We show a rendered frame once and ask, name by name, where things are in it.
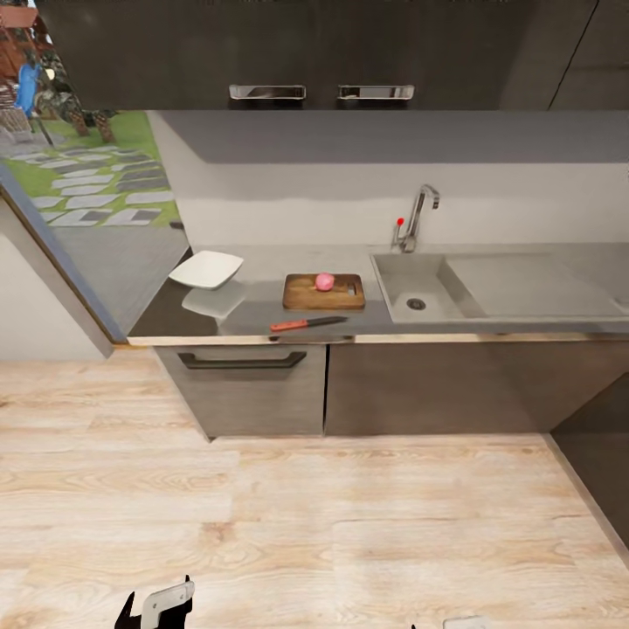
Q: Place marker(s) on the cabinet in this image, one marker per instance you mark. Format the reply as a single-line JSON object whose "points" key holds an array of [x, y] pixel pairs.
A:
{"points": [[597, 76], [308, 54]]}

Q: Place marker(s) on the parer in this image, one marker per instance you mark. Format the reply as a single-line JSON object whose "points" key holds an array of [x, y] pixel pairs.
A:
{"points": [[304, 323]]}

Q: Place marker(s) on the fixed window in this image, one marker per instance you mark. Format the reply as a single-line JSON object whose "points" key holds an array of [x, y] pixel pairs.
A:
{"points": [[89, 186]]}

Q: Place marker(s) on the vidalia onion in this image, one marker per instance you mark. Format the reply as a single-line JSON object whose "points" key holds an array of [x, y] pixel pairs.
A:
{"points": [[324, 281]]}

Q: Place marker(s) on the cutting board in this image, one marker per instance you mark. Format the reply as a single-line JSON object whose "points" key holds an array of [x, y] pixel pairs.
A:
{"points": [[300, 292]]}

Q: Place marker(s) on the drop in sink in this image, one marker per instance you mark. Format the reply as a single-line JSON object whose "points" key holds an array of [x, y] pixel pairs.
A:
{"points": [[485, 286]]}

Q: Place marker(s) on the dishwasher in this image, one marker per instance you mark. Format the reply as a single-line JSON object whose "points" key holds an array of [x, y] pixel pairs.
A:
{"points": [[251, 390]]}

